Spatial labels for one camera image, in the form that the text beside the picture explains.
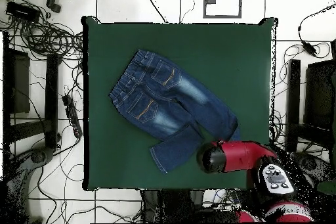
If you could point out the black rectangular device box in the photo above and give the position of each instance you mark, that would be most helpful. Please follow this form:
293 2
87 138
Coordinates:
22 11

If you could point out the grey tripod foot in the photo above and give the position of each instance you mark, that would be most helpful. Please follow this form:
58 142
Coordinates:
39 155
309 162

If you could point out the grey rectangular floor frame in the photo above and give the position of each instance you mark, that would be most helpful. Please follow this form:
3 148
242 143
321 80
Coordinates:
223 16

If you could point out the blue denim jeans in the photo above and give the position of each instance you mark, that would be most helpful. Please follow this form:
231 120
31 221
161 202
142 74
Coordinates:
157 98

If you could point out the black power adapter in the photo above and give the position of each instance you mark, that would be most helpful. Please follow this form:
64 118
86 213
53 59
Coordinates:
309 48

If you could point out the dark green pad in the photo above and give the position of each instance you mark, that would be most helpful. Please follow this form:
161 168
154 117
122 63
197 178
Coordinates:
326 187

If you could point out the dark green tablecloth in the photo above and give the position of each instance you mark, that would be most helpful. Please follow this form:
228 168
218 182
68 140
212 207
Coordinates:
231 58

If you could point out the black metal frame stand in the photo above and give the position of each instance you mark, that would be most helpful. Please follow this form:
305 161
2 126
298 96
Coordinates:
51 90
293 98

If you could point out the black power strip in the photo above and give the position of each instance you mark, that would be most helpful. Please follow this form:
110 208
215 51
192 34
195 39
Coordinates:
72 115

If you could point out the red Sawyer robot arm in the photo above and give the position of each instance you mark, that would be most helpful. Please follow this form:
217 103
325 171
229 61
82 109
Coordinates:
236 155

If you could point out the dark flat panel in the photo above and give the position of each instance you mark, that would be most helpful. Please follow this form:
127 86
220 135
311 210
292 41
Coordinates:
319 95
21 82

